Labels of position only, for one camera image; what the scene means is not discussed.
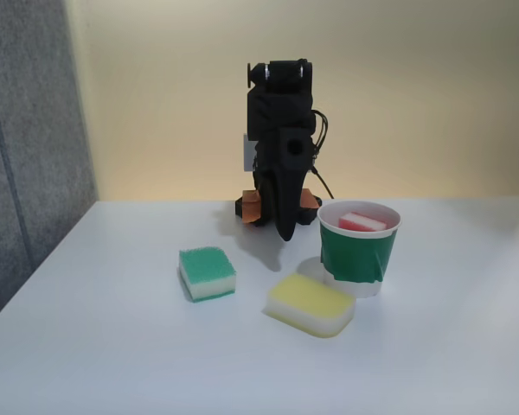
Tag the red and white sponge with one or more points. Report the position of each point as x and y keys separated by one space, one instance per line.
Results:
x=363 y=222

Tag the white cup with green tape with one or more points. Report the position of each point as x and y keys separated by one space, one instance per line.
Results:
x=354 y=259

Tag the green and white sponge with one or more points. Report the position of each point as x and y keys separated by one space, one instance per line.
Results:
x=205 y=268

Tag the yellow and white sponge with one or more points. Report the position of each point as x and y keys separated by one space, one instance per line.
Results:
x=307 y=302

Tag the grey partition panel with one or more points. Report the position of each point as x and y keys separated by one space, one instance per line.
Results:
x=30 y=151

